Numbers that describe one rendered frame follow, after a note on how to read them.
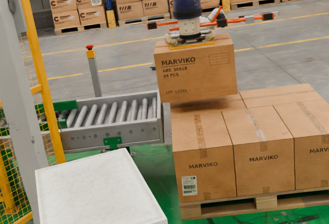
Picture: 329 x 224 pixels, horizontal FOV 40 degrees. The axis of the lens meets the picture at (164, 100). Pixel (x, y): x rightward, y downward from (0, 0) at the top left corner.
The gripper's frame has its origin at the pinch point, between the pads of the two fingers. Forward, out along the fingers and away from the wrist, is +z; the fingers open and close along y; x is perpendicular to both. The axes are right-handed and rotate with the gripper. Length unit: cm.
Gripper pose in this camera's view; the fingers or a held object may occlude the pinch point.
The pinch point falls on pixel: (223, 21)
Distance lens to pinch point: 357.5
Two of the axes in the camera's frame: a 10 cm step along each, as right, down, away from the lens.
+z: 0.1, 3.5, -9.4
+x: -9.9, 1.2, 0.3
